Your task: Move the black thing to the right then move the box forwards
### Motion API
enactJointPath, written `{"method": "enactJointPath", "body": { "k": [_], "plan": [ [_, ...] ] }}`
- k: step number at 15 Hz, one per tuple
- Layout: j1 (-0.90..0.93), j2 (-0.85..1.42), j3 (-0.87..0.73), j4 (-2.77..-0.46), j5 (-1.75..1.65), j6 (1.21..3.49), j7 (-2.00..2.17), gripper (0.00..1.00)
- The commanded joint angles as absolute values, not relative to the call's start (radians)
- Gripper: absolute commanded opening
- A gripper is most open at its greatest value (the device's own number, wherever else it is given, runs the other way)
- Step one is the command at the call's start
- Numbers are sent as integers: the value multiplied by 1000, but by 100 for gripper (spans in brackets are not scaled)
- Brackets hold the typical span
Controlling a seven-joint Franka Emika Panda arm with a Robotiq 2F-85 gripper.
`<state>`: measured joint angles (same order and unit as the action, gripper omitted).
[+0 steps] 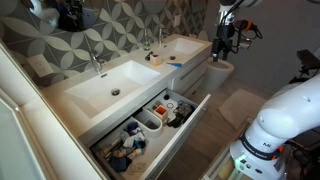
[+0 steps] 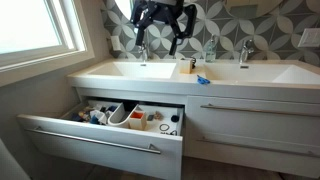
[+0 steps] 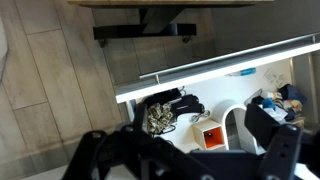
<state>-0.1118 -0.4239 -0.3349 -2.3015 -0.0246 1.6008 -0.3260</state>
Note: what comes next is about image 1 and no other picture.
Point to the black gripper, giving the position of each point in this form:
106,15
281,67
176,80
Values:
223,41

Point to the black round cap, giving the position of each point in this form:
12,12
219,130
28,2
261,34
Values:
166,97

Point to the white box orange inside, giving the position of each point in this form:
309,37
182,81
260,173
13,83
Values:
161,112

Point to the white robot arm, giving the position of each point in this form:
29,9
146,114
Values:
286,115

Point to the small cream countertop box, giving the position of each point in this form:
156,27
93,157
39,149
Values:
155,59

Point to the white toilet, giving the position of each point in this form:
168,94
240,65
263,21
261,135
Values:
216,74

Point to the far white rectangular sink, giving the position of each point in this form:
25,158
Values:
180,45

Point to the white rectangular sink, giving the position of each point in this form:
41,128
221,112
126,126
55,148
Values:
99,93
180,45

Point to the blue toothbrush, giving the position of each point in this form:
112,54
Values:
177,65

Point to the far chrome faucet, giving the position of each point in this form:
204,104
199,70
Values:
162,34

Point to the chrome faucet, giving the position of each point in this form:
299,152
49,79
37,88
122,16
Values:
162,34
97,62

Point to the beige bath mat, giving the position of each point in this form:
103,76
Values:
240,106

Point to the clear glass bottle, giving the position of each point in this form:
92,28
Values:
146,41

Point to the black sunglasses on counter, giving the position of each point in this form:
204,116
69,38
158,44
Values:
148,56

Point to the near chrome faucet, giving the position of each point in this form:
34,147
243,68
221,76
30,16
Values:
97,62

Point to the near white rectangular sink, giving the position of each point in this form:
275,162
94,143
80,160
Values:
99,93

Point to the white crumpled cloth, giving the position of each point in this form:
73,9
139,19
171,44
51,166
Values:
128,141

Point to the white tube orange cap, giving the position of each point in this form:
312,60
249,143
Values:
135,153

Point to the open white vanity drawer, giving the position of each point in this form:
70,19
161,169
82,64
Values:
162,141

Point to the navy blue cloth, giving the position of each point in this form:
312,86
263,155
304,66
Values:
120,164

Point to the far wall light switch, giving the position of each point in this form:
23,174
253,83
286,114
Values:
177,20

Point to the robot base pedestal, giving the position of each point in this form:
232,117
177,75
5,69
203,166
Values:
234,165

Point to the round wall mirror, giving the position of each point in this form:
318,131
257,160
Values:
67,15

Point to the white wall power outlet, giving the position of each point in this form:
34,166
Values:
40,65

